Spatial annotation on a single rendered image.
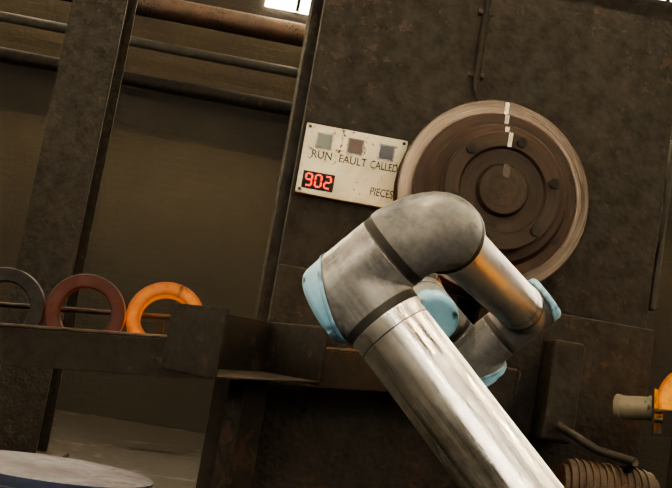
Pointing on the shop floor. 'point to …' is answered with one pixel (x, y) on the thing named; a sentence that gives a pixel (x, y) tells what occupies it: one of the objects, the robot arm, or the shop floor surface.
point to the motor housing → (601, 475)
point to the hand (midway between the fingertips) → (409, 286)
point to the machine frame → (283, 289)
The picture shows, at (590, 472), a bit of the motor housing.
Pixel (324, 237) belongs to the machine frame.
